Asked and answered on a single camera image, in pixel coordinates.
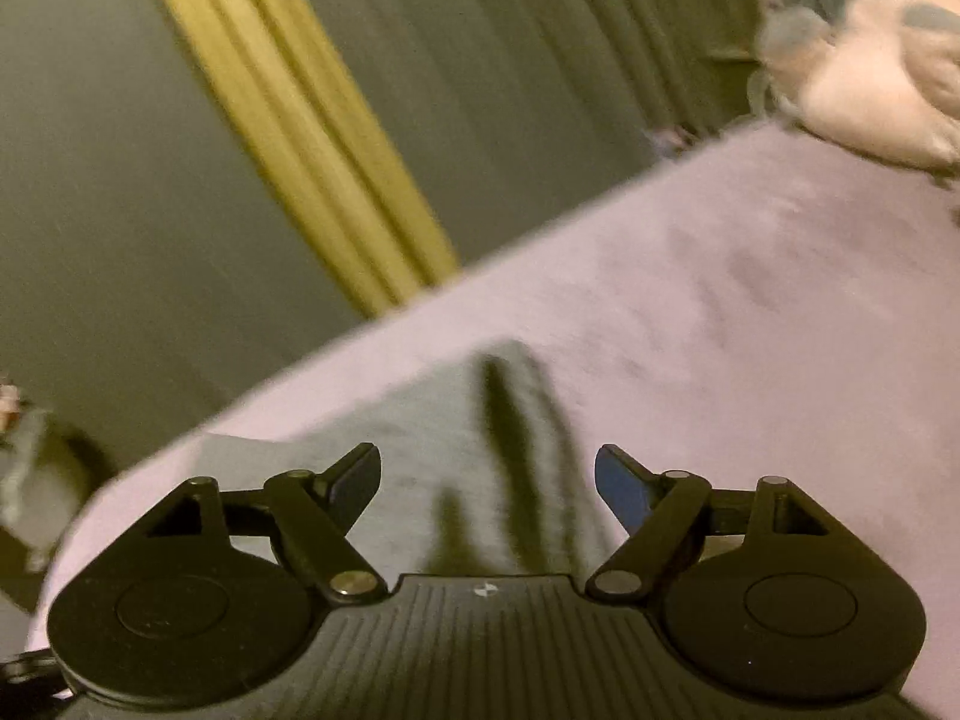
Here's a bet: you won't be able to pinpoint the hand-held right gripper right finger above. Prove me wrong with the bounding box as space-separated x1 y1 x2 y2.
584 444 830 603

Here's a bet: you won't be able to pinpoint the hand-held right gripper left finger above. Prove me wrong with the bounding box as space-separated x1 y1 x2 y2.
145 442 389 605

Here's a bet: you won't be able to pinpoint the grey pants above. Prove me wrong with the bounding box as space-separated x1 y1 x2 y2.
169 339 638 590

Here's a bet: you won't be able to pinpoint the yellow and grey curtain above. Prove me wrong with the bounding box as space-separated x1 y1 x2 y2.
0 0 762 481

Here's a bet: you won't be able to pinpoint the pink plush toy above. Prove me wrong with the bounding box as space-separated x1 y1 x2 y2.
754 0 960 182

